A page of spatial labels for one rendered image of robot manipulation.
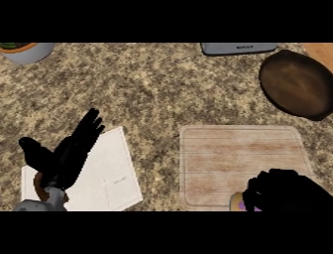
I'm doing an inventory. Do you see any pale wooden cutting board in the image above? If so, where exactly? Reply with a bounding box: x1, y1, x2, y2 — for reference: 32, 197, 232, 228
179, 124, 316, 211

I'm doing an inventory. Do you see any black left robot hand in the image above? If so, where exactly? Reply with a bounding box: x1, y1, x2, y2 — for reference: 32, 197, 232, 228
18, 107, 106, 191

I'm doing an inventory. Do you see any grey plant pot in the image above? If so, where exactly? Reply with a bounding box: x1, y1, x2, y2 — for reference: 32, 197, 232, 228
0, 42, 58, 65

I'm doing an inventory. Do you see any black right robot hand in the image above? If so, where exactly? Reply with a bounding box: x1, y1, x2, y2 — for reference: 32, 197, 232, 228
244, 168, 333, 212

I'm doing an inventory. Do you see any white paper sheet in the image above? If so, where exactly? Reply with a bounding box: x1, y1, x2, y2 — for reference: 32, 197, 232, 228
21, 125, 145, 212

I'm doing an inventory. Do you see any dark cast iron pan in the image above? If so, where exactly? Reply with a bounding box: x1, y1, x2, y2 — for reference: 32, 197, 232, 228
257, 49, 333, 122

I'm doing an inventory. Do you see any grey appliance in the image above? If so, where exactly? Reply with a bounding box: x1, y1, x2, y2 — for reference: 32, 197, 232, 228
199, 42, 279, 57

